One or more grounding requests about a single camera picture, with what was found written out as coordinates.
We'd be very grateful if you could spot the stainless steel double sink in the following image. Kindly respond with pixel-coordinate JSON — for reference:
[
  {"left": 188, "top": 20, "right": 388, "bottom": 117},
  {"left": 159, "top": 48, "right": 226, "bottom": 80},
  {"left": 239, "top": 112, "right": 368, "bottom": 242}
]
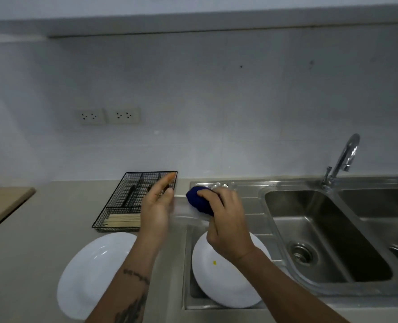
[{"left": 184, "top": 176, "right": 398, "bottom": 312}]

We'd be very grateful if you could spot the black knife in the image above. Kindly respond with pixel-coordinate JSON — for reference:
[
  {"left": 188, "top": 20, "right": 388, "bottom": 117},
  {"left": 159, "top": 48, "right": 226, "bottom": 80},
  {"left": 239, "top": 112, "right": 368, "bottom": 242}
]
[{"left": 124, "top": 184, "right": 137, "bottom": 207}]

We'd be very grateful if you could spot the black wire cutlery tray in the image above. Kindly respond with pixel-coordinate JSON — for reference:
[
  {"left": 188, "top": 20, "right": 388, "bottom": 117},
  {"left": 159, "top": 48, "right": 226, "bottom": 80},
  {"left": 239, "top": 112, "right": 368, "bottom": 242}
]
[{"left": 92, "top": 170, "right": 178, "bottom": 232}]

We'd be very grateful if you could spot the chrome faucet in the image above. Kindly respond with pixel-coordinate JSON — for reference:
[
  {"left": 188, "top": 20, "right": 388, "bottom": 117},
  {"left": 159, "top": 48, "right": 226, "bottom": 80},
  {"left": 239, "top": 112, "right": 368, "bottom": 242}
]
[{"left": 321, "top": 133, "right": 361, "bottom": 189}]

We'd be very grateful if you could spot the person's left hand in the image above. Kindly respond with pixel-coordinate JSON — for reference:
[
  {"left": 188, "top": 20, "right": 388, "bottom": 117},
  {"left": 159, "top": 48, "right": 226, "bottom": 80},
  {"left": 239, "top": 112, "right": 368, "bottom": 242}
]
[{"left": 139, "top": 173, "right": 178, "bottom": 248}]

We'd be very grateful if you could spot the person's right forearm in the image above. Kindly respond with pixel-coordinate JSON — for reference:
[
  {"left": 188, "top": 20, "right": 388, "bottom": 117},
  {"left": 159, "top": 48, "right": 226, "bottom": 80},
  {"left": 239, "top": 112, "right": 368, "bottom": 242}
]
[{"left": 234, "top": 249, "right": 349, "bottom": 323}]

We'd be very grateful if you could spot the dark blue cloth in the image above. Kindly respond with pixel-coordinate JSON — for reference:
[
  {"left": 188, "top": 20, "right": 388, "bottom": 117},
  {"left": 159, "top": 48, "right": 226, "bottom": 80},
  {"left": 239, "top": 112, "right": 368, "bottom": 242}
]
[{"left": 185, "top": 186, "right": 224, "bottom": 218}]

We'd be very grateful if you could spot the person's right hand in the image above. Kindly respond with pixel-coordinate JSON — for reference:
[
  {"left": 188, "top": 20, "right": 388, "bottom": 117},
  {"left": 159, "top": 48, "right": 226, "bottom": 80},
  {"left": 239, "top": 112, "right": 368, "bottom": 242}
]
[{"left": 196, "top": 186, "right": 257, "bottom": 265}]

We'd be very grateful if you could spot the white wall cabinet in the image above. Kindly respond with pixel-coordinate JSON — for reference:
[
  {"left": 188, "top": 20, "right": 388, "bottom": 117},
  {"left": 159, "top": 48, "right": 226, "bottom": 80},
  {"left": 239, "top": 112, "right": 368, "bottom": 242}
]
[{"left": 0, "top": 0, "right": 398, "bottom": 39}]

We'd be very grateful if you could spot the person's left forearm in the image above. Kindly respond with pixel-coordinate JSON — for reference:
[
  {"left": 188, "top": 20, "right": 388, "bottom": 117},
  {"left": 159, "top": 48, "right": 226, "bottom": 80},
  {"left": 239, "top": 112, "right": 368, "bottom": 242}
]
[{"left": 84, "top": 233, "right": 161, "bottom": 323}]

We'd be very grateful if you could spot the white plate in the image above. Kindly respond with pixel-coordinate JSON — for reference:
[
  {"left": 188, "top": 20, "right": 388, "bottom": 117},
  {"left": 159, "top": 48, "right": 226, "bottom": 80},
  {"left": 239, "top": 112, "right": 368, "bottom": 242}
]
[
  {"left": 57, "top": 231, "right": 138, "bottom": 321},
  {"left": 191, "top": 230, "right": 273, "bottom": 308},
  {"left": 170, "top": 195, "right": 215, "bottom": 229}
]

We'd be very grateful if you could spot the pile of steel cutlery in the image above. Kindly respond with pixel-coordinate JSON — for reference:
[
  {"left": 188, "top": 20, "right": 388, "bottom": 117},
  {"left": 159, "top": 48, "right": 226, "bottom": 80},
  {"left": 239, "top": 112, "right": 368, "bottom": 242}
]
[{"left": 212, "top": 181, "right": 237, "bottom": 192}]

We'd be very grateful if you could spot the bundle of wooden chopsticks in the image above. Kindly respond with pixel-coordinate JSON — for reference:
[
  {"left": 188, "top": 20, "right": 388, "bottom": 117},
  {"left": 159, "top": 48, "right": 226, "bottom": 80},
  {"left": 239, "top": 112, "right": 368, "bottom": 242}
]
[{"left": 104, "top": 213, "right": 142, "bottom": 229}]

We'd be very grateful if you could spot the wooden side table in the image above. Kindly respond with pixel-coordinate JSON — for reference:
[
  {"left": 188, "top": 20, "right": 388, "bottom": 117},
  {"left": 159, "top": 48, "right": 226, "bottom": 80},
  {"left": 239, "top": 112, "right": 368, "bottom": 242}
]
[{"left": 0, "top": 187, "right": 37, "bottom": 238}]

